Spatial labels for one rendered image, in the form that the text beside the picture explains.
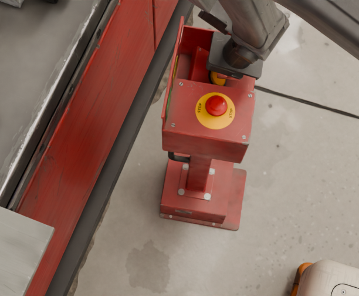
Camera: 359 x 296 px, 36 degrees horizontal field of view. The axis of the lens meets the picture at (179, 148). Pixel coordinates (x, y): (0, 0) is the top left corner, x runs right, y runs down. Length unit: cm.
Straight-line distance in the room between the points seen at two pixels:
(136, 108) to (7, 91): 90
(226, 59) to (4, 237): 49
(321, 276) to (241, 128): 61
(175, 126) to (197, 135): 4
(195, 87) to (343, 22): 61
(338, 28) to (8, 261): 49
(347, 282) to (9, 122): 95
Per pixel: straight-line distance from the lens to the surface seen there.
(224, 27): 92
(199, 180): 152
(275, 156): 182
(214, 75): 109
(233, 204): 175
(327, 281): 148
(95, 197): 172
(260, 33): 75
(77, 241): 170
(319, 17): 44
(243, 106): 101
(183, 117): 99
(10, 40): 99
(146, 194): 176
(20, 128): 91
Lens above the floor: 170
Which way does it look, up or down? 71 degrees down
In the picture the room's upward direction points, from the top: 3 degrees clockwise
